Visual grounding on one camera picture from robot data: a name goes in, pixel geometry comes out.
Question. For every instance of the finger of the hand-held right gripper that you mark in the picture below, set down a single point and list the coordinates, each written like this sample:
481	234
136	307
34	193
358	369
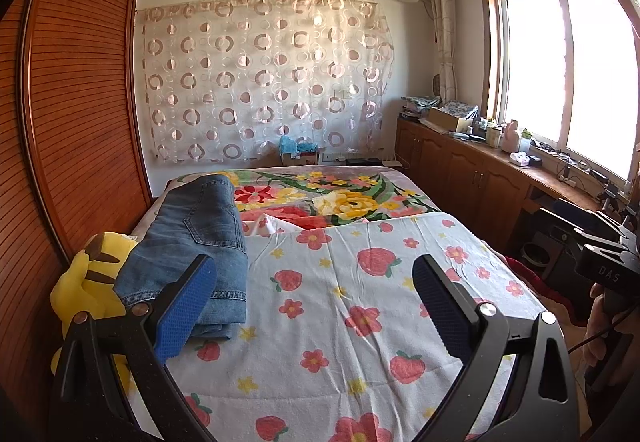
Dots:
575	237
580	219

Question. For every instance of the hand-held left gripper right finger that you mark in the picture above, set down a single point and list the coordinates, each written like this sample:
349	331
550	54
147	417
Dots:
442	312

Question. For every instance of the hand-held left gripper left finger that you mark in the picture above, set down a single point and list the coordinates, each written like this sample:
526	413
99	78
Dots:
185	312

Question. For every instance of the light blue denim pants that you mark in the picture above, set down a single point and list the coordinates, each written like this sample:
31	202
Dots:
190	232

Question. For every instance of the person's right hand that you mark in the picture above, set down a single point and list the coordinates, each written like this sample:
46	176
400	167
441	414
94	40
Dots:
597	322

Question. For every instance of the dark waste bin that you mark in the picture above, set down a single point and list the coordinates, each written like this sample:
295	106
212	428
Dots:
537	254

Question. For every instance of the red blanket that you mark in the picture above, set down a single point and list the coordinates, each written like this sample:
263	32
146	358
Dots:
545	287

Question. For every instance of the small black box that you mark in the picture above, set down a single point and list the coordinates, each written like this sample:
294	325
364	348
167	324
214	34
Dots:
535	161

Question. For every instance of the small white box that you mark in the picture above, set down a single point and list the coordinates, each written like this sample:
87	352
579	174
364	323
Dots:
519	158

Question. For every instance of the pink bottle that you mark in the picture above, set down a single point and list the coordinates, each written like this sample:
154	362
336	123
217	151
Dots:
510	137

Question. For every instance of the yellow plush toy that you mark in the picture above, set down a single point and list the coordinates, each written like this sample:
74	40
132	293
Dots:
75	292

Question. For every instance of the white jar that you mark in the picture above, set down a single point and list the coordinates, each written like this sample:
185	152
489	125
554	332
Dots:
493	138

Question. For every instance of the wooden sideboard cabinet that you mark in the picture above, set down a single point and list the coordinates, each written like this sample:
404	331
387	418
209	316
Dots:
465	172

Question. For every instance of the large floral bed sheet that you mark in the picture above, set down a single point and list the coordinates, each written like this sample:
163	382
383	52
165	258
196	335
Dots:
350	197

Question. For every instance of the wooden framed window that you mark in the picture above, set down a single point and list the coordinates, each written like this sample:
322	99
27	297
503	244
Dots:
565	72

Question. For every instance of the floral patterned box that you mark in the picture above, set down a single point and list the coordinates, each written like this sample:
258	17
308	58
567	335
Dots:
462	108

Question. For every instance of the open cardboard box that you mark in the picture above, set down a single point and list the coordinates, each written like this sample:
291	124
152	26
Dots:
447	121

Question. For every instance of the flat black box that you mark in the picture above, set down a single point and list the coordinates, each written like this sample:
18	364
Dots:
363	161

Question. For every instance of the stack of floral papers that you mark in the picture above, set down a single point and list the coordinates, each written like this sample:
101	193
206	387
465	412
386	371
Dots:
419	107

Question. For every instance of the beige window curtain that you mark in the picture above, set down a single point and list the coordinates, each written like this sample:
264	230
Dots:
442	32

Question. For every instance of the wooden louvered wardrobe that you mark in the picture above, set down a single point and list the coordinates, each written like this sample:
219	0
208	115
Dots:
75	97

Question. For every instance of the white wall socket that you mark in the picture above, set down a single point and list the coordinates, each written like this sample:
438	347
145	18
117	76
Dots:
343	93

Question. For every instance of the circle patterned wall curtain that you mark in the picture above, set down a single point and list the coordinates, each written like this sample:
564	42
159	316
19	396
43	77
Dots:
265	77

